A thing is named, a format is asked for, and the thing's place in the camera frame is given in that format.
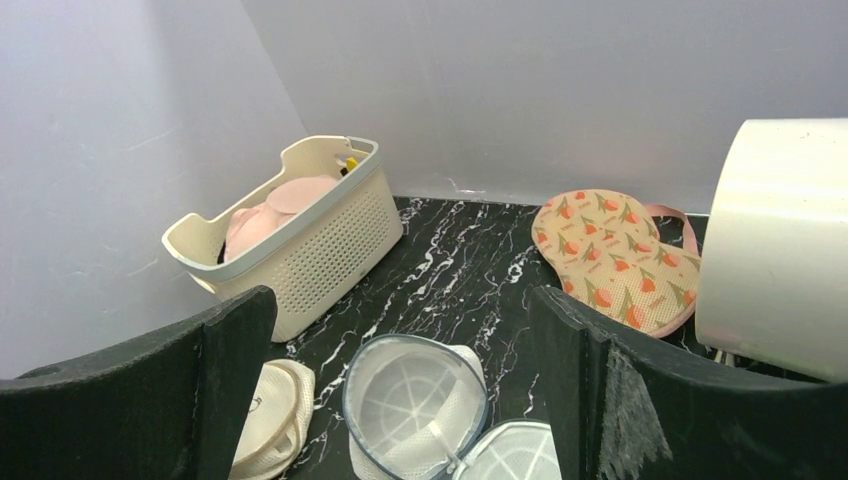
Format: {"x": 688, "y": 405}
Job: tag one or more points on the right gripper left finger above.
{"x": 168, "y": 404}

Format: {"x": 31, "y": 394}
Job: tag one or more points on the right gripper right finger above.
{"x": 625, "y": 405}

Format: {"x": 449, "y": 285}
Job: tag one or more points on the pink bra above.
{"x": 249, "y": 226}

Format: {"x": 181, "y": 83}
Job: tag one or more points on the white blue-trimmed mesh laundry bag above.
{"x": 417, "y": 408}

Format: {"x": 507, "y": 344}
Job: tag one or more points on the cream round mesh laundry bag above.
{"x": 277, "y": 423}

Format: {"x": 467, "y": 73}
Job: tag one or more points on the floral orange mesh laundry bag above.
{"x": 637, "y": 264}

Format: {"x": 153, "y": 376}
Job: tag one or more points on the cream perforated laundry basket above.
{"x": 315, "y": 258}

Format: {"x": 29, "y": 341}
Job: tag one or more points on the cream cylindrical drum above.
{"x": 773, "y": 276}

